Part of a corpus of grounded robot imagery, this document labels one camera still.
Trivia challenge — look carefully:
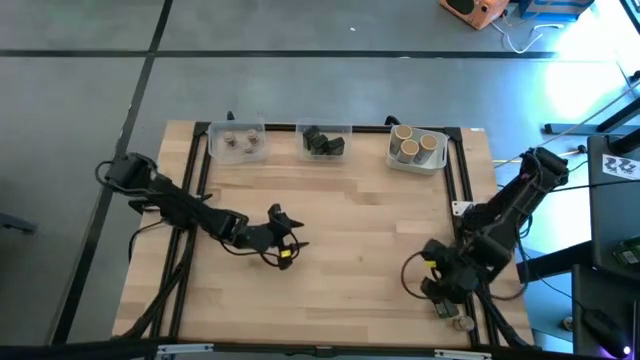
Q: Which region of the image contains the black frame cross rail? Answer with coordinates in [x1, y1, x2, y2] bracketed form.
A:
[197, 121, 464, 136]

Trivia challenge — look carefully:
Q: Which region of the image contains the blue box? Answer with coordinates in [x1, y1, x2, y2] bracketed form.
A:
[517, 0, 596, 22]

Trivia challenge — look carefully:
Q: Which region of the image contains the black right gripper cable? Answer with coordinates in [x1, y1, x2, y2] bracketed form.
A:
[401, 249, 436, 300]

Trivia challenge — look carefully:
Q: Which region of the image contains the black power cable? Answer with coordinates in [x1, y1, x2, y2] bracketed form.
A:
[549, 178, 640, 194]

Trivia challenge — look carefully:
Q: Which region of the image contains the black computer mouse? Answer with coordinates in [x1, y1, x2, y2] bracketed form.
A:
[583, 308, 632, 357]

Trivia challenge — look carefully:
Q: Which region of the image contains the silver metal bracket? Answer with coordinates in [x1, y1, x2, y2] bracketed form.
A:
[433, 348, 494, 360]
[156, 343, 215, 359]

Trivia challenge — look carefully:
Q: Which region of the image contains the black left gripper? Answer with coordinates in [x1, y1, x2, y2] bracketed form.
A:
[234, 202, 310, 271]

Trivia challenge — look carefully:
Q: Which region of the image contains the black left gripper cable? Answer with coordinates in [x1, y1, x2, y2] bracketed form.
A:
[219, 239, 301, 270]

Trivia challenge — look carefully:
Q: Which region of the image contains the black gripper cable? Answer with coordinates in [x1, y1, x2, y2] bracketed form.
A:
[401, 249, 436, 300]
[219, 239, 301, 270]

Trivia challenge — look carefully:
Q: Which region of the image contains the clear plastic bin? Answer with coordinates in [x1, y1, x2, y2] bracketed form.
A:
[206, 119, 268, 165]
[294, 119, 354, 164]

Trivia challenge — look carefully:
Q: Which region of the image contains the orange device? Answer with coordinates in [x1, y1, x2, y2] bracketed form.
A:
[439, 0, 510, 31]

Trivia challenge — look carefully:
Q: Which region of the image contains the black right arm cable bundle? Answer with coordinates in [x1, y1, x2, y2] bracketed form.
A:
[469, 287, 532, 349]

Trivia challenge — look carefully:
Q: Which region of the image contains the white floor cable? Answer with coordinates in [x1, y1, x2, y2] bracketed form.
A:
[491, 20, 566, 55]

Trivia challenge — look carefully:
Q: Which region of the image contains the black left arm cable bundle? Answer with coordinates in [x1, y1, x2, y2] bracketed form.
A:
[119, 232, 196, 339]

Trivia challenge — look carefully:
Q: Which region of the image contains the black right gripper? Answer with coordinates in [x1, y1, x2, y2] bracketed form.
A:
[421, 239, 484, 306]

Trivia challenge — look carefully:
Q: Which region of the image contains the white marker paper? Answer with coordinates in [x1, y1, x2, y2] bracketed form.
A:
[602, 153, 640, 181]

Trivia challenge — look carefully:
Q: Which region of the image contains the green circuit board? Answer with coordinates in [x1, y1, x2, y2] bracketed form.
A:
[612, 238, 640, 266]

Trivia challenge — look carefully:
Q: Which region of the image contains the grey floor object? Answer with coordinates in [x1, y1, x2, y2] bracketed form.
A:
[0, 212, 39, 235]

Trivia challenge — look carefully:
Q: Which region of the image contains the black desk leg beam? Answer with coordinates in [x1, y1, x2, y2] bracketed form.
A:
[515, 241, 594, 285]

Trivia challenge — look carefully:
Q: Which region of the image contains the black floor stand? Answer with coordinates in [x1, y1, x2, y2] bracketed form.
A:
[543, 97, 640, 137]

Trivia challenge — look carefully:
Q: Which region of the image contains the black frame side rail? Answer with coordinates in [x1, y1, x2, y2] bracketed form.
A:
[149, 122, 211, 337]
[169, 147, 211, 337]
[444, 130, 482, 347]
[455, 128, 501, 347]

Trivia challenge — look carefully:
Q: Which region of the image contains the low black desk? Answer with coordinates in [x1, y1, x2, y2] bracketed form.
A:
[571, 263, 640, 357]

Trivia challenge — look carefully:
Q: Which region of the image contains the white plastic bin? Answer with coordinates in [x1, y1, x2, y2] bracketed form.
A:
[386, 122, 450, 176]

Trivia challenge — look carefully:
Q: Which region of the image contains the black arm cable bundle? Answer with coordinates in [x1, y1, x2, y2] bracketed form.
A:
[119, 232, 196, 339]
[469, 287, 532, 349]

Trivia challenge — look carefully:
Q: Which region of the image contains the black gantry crossbar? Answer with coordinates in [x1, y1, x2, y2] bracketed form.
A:
[0, 338, 640, 360]

